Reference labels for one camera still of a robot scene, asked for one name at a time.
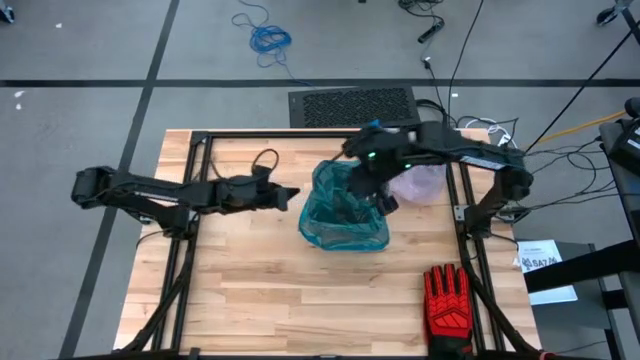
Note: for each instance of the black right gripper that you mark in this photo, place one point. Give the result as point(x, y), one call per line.
point(382, 155)

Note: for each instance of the dark chair wheel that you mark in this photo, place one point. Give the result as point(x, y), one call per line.
point(6, 15)

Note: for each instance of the white printed sheet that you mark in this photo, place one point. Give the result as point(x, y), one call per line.
point(547, 249)

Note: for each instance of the brown trash bin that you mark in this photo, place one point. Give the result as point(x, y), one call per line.
point(345, 212)

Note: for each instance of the white power strip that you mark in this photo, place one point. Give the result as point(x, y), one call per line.
point(505, 139)

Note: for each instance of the teal trash bag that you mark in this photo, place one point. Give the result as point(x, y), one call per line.
point(340, 220)

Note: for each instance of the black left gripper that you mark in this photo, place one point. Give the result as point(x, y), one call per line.
point(245, 190)

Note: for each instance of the black aluminium frame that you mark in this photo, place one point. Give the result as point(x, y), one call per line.
point(250, 133)

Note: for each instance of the chair caster wheel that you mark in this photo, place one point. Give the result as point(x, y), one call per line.
point(607, 15)

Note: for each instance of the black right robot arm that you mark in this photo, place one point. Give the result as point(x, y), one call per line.
point(480, 160)

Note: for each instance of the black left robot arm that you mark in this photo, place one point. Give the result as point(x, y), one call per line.
point(140, 192)

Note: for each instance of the red work glove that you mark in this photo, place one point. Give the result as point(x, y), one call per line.
point(447, 305)

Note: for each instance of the black perforated floor grate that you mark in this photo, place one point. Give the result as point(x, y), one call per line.
point(350, 107)

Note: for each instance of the black equipment case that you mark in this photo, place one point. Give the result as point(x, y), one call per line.
point(625, 145)

